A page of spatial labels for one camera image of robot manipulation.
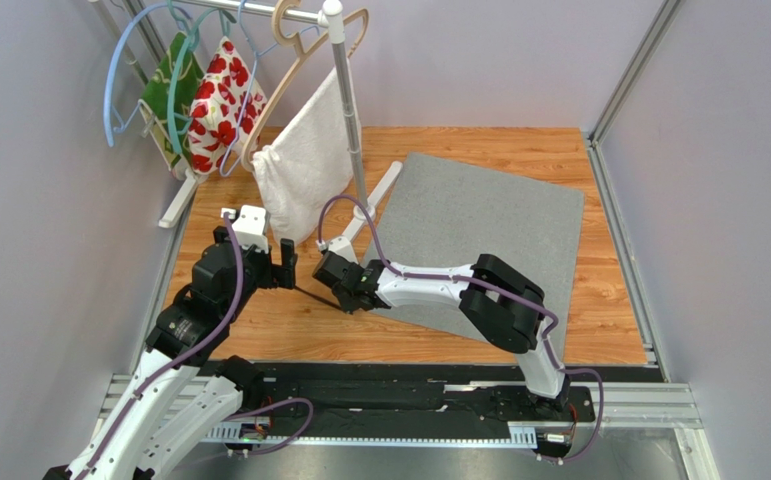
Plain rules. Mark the grey cloth napkin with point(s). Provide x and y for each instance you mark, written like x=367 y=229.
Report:
x=444 y=213

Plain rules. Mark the teal hanger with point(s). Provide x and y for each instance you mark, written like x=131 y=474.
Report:
x=192 y=35

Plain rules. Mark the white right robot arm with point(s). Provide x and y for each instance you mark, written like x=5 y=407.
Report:
x=503 y=305

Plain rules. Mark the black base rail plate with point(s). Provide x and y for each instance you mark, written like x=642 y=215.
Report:
x=407 y=401

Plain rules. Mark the green patterned cloth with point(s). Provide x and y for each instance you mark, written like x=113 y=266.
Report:
x=154 y=103

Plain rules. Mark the red floral white cloth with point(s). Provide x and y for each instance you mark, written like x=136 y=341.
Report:
x=215 y=104

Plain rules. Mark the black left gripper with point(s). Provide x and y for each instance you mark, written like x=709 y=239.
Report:
x=276 y=272

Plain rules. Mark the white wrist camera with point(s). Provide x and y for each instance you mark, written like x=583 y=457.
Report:
x=337 y=251
x=250 y=225

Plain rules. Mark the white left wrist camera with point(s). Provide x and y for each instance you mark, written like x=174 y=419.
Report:
x=250 y=225

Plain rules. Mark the beige wooden hanger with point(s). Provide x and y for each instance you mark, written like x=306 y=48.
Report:
x=344 y=32

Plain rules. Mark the blue wire hanger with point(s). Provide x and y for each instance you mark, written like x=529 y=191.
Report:
x=237 y=153

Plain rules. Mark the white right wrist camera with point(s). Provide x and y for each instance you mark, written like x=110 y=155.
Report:
x=337 y=251

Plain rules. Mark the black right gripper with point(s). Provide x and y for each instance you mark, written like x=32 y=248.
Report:
x=344 y=292

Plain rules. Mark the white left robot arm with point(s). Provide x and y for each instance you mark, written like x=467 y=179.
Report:
x=135 y=442

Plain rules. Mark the light blue hanger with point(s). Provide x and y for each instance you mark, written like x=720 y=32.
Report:
x=114 y=123

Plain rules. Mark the white towel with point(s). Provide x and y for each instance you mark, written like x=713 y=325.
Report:
x=307 y=164

